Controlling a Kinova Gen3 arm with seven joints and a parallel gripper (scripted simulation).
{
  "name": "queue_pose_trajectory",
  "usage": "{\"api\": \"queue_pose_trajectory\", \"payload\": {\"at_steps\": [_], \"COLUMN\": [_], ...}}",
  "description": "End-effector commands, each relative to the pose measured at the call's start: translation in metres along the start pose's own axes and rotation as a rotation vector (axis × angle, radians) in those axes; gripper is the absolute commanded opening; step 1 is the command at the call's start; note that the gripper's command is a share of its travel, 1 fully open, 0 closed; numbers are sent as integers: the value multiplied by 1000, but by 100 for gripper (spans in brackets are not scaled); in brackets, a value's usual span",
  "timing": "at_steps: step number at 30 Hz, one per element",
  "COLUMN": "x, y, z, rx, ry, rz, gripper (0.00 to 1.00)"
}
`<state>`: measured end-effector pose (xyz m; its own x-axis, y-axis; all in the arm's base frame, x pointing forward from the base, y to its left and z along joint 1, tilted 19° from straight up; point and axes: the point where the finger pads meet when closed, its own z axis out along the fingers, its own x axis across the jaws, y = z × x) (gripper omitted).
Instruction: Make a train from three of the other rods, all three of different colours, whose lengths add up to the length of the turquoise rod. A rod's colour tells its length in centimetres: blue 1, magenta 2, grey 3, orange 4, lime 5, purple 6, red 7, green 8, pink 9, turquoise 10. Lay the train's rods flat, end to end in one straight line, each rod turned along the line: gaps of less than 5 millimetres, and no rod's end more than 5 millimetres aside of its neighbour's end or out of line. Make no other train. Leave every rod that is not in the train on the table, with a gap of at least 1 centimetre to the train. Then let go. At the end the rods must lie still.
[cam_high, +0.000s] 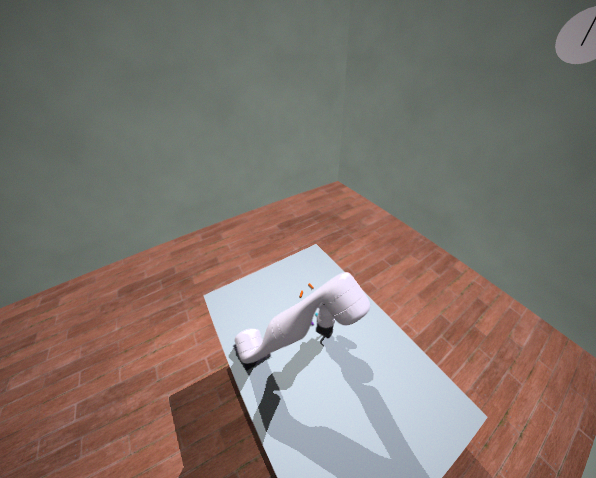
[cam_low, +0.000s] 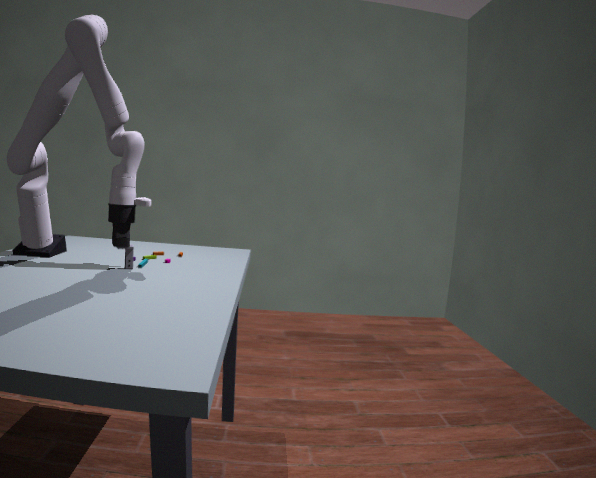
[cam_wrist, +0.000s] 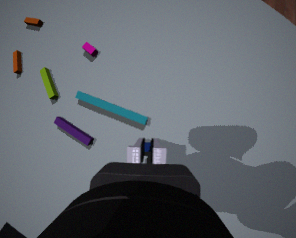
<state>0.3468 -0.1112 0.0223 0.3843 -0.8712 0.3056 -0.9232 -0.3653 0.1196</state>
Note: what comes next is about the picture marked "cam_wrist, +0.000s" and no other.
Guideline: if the turquoise rod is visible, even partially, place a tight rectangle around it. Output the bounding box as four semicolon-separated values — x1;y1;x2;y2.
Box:
75;91;148;125

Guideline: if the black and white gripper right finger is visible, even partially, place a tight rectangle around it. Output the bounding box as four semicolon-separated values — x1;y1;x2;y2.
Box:
151;138;167;164

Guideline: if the orange rectangular rod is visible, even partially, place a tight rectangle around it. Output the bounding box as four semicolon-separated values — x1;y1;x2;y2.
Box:
24;17;43;27
13;50;22;74

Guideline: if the magenta rod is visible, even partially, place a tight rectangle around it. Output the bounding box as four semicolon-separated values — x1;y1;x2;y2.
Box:
82;42;98;57

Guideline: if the lime green rod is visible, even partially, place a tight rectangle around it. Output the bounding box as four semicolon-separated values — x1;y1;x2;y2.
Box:
40;67;58;100

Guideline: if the purple rod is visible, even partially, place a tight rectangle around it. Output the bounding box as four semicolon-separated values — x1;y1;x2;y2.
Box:
54;117;94;146

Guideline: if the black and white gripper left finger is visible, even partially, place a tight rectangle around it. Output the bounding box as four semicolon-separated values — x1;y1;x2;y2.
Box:
127;138;145;163

